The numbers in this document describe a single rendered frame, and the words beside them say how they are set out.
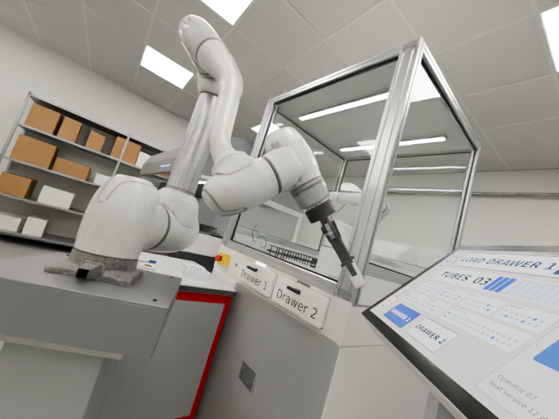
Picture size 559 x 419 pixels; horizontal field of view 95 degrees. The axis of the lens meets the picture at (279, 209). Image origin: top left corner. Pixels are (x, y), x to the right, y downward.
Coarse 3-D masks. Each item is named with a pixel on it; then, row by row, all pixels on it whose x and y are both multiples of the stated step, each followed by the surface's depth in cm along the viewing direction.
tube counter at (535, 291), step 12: (480, 276) 47; (492, 276) 45; (504, 276) 43; (480, 288) 43; (492, 288) 41; (504, 288) 40; (516, 288) 38; (528, 288) 36; (540, 288) 35; (552, 288) 34; (528, 300) 34; (540, 300) 33; (552, 300) 32
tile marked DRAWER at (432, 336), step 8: (424, 320) 45; (432, 320) 43; (408, 328) 45; (416, 328) 44; (424, 328) 43; (432, 328) 41; (440, 328) 40; (448, 328) 39; (416, 336) 42; (424, 336) 41; (432, 336) 40; (440, 336) 39; (448, 336) 37; (456, 336) 36; (424, 344) 39; (432, 344) 38; (440, 344) 37; (432, 352) 36
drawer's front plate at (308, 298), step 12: (276, 288) 113; (300, 288) 103; (276, 300) 111; (288, 300) 106; (300, 300) 101; (312, 300) 97; (324, 300) 93; (300, 312) 100; (312, 312) 96; (324, 312) 92
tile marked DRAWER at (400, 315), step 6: (396, 306) 56; (402, 306) 55; (390, 312) 55; (396, 312) 54; (402, 312) 52; (408, 312) 51; (414, 312) 49; (390, 318) 53; (396, 318) 51; (402, 318) 50; (408, 318) 48; (414, 318) 47; (396, 324) 49; (402, 324) 48
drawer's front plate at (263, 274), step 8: (248, 264) 134; (256, 264) 129; (240, 272) 137; (248, 272) 133; (256, 272) 127; (264, 272) 123; (272, 272) 119; (248, 280) 130; (256, 280) 125; (264, 280) 121; (272, 280) 117; (256, 288) 124; (272, 288) 117
